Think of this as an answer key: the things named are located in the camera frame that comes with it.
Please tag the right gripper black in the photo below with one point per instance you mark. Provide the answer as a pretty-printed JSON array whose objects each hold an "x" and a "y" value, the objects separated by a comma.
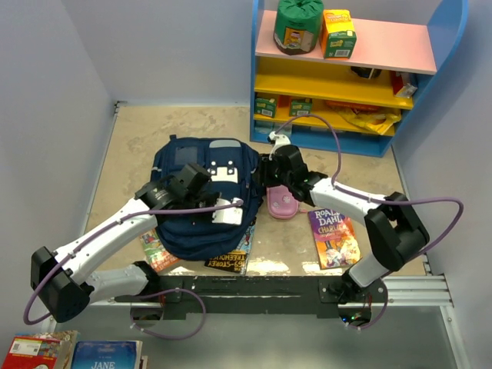
[{"x": 264, "y": 165}]

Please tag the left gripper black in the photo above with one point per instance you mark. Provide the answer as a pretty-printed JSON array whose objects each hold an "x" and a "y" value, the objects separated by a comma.
[{"x": 212, "y": 197}]

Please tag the pink blue pencil case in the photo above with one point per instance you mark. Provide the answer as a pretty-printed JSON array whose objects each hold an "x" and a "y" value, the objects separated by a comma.
[{"x": 281, "y": 203}]

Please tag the navy blue school backpack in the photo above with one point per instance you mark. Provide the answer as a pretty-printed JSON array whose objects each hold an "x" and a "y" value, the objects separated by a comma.
[{"x": 232, "y": 163}]

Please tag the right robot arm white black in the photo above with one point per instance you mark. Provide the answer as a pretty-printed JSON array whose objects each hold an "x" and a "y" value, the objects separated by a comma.
[{"x": 395, "y": 231}]

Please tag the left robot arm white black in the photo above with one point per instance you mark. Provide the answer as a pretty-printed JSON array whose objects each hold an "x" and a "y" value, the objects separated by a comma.
[{"x": 66, "y": 280}]

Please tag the yellow snack bag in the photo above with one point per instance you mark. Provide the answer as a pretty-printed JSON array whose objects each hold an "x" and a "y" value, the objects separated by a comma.
[{"x": 376, "y": 119}]

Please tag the right small green box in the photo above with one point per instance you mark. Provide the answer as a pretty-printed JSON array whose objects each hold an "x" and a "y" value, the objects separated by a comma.
[{"x": 300, "y": 106}]

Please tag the small green box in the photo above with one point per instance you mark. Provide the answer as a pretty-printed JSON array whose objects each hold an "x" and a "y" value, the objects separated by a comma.
[
  {"x": 300, "y": 106},
  {"x": 265, "y": 104}
]

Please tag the orange 78-storey treehouse book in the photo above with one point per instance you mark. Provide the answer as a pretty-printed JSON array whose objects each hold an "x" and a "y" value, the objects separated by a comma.
[{"x": 157, "y": 256}]

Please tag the left small green box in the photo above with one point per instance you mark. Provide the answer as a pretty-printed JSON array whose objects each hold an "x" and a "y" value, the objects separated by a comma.
[{"x": 265, "y": 104}]

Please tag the purple Roald Dahl book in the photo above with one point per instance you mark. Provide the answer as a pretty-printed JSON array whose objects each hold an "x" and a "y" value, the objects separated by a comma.
[{"x": 334, "y": 239}]

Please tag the black 169-storey treehouse book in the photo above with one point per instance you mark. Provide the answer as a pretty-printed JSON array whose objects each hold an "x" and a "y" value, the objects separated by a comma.
[{"x": 236, "y": 261}]

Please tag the colourful blue toy shelf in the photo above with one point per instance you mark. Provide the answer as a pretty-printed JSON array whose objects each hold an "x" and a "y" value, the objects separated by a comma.
[{"x": 424, "y": 50}]

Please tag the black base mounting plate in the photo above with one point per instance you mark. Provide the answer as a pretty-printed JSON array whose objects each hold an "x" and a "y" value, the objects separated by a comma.
[{"x": 304, "y": 295}]

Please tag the red white packet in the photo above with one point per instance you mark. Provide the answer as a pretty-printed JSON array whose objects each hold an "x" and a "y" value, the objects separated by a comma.
[{"x": 404, "y": 84}]

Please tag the orange green carton box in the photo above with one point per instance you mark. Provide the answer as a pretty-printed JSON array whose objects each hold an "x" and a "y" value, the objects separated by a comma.
[{"x": 338, "y": 36}]

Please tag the green wrapped tissue roll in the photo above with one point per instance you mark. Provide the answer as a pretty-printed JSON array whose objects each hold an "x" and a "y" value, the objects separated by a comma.
[{"x": 297, "y": 25}]

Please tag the blue Jane book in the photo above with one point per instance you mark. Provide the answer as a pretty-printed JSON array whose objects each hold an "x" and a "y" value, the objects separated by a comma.
[{"x": 108, "y": 355}]

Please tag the red book bottom left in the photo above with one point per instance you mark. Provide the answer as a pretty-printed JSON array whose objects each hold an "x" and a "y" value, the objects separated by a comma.
[{"x": 41, "y": 350}]

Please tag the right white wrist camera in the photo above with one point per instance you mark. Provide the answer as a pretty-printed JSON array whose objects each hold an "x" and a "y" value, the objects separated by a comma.
[{"x": 278, "y": 141}]

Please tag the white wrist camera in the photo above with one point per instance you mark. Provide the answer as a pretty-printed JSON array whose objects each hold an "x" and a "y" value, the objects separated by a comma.
[
  {"x": 228, "y": 212},
  {"x": 278, "y": 141}
]

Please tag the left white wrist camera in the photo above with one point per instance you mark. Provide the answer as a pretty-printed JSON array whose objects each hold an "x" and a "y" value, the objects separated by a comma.
[{"x": 228, "y": 212}]

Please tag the aluminium rail frame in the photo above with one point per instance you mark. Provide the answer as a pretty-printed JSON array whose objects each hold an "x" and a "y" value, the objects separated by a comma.
[{"x": 425, "y": 291}]

